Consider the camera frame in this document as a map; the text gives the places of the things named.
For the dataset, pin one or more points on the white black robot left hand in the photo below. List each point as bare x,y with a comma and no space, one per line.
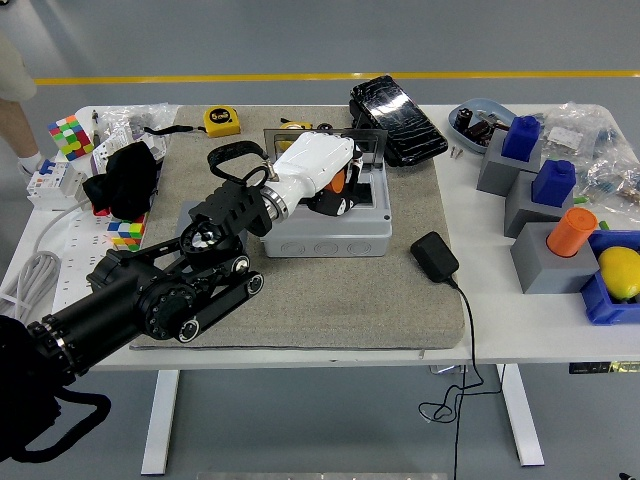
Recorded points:
315,160

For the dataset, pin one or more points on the grey electrical box with lid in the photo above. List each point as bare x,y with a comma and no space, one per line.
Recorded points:
325,245

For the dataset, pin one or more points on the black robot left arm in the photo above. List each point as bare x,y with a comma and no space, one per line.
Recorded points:
110,300

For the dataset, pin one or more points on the yellow chrome tape measure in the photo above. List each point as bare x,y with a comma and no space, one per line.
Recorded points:
295,125

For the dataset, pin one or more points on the black glossy case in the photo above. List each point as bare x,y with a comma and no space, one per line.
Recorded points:
400,120

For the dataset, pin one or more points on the black table control panel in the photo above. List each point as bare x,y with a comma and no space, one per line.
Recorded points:
585,368

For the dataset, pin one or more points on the white table leg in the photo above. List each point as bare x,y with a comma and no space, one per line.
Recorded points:
522,425
160,425

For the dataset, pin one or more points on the grey-brown mat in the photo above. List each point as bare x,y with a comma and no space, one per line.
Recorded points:
325,300

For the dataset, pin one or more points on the black power adapter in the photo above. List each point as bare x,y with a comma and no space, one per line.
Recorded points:
434,255

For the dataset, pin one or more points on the dark brown capacitor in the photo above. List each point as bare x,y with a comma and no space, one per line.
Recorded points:
479,131

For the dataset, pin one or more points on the light blue dish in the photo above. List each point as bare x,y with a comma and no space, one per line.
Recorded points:
480,107

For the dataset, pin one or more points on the blue plastic bin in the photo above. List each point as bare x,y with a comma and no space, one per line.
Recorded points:
600,300

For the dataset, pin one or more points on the grey block holder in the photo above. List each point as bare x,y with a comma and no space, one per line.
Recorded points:
495,170
520,210
545,270

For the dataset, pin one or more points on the black cloth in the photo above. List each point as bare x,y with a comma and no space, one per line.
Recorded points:
120,180

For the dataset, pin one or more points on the clear plastic bag with items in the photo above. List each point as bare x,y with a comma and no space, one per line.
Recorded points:
120,117

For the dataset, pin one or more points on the small colourful puzzle cube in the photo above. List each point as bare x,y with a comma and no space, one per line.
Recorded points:
127,232

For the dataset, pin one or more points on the yellow lemon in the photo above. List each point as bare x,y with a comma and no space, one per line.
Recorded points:
622,272

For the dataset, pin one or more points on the blue bottle-shaped block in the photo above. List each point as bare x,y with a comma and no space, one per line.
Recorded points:
520,137
552,182

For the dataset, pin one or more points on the white purple packet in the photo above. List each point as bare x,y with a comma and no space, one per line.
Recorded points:
102,152

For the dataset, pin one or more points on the red flat object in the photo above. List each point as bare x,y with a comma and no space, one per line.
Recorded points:
101,211

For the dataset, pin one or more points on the large colourful puzzle cube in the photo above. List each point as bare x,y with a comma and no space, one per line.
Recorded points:
70,137

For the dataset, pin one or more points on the white power strip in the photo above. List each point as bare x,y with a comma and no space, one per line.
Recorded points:
80,260

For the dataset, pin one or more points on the white circuit breaker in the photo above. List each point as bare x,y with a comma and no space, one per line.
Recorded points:
50,185

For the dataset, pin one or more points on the clear plastic bags of parts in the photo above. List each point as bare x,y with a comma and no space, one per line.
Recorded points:
600,150

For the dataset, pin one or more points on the person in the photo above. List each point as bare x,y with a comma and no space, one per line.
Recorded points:
15,125

